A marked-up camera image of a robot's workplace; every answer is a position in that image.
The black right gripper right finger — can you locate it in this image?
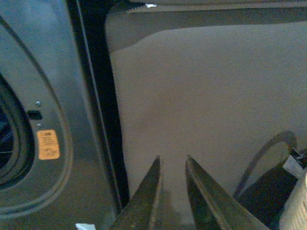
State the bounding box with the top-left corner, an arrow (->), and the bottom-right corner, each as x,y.
185,155 -> 268,230

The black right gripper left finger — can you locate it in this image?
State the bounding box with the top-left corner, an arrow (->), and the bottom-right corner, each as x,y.
110,156 -> 163,230

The grey front-load washing machine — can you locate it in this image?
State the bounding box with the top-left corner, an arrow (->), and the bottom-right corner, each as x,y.
0,0 -> 128,230

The white tape strip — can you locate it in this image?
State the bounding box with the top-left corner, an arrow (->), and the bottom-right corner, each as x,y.
75,223 -> 96,230

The orange warning sticker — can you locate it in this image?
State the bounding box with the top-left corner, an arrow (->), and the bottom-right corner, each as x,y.
37,129 -> 60,160

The grey curved cable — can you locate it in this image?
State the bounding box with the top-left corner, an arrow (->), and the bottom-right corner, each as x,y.
234,130 -> 299,197

